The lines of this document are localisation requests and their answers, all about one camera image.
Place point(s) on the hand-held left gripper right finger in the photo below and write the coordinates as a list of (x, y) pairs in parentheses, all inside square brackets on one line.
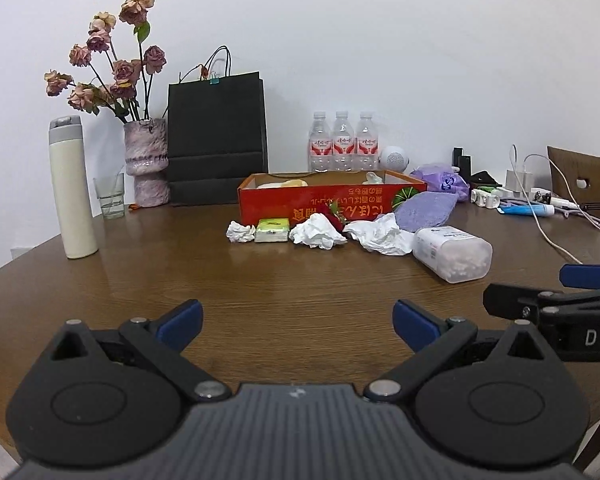
[(416, 327)]

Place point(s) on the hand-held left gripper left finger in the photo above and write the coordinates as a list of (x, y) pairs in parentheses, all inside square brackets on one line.
[(180, 324)]

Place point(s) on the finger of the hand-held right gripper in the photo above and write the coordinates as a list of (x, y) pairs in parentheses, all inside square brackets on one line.
[(505, 299), (587, 276)]

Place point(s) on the clear cotton swab box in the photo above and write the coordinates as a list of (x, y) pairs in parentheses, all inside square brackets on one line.
[(452, 252)]

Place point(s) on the large white tissue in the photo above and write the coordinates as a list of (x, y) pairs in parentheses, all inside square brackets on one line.
[(380, 235)]

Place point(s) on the small white tissue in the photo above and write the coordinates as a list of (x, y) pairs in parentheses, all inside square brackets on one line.
[(240, 232)]

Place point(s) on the purple cloth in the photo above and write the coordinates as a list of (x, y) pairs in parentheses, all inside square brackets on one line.
[(425, 210)]

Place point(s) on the green tissue packet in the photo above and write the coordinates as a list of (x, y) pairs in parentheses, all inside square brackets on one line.
[(271, 230)]

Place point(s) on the red strawberry toy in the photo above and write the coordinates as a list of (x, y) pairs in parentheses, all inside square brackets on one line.
[(336, 219)]

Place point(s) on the red cardboard box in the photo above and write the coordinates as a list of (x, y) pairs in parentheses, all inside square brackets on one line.
[(290, 202)]

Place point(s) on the blue and white tube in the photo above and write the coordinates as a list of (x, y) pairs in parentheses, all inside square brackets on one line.
[(527, 210)]

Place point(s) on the white charger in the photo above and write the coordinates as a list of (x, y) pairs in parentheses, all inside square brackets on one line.
[(517, 181)]

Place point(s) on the black and red case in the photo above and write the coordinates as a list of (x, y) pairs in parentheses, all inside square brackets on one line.
[(484, 177)]

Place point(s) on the purple plastic packet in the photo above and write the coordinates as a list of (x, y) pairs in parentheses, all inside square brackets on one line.
[(442, 180)]

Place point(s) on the clear drinking glass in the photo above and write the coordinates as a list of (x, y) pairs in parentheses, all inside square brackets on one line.
[(110, 197)]

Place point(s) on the clear greenish plastic wrap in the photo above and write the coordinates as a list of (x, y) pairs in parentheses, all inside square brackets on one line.
[(373, 177)]

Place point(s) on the pink mottled vase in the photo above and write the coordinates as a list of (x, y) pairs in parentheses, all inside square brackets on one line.
[(147, 160)]

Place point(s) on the cream thermos bottle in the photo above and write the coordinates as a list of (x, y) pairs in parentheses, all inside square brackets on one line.
[(72, 195)]

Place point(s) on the white round robot toy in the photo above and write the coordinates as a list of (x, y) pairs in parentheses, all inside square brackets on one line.
[(394, 158)]

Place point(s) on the yellow plush toy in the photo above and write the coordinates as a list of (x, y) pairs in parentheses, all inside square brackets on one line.
[(295, 183)]

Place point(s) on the clear water bottle red label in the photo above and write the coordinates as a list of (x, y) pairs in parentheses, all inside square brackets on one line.
[(343, 146), (366, 146), (320, 147)]

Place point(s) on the black paper bag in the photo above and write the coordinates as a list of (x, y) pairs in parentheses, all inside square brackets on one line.
[(215, 130)]

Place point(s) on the dried rose bouquet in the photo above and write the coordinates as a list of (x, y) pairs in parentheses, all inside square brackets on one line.
[(125, 71)]

